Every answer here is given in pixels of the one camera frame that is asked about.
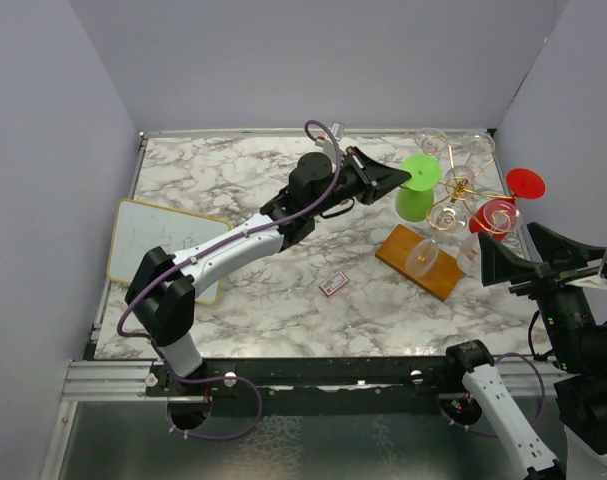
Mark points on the clear glass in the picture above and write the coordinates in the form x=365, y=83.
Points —
x=469, y=255
x=431, y=141
x=480, y=147
x=422, y=257
x=451, y=214

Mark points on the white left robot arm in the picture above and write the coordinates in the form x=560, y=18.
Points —
x=166, y=285

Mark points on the small red white card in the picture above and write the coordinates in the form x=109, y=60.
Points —
x=333, y=284

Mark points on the yellow-framed whiteboard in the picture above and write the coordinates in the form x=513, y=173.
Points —
x=140, y=227

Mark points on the gold wire glass rack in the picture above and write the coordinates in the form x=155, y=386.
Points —
x=442, y=193

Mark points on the green plastic wine glass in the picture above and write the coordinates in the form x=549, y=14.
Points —
x=415, y=197

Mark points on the red plastic wine glass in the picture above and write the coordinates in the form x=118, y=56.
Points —
x=500, y=216

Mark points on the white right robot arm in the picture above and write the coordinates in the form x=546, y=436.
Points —
x=579, y=349

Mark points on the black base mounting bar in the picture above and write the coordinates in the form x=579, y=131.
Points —
x=314, y=386

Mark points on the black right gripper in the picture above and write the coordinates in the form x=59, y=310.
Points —
x=558, y=252

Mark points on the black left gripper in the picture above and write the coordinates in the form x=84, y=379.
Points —
x=376, y=180

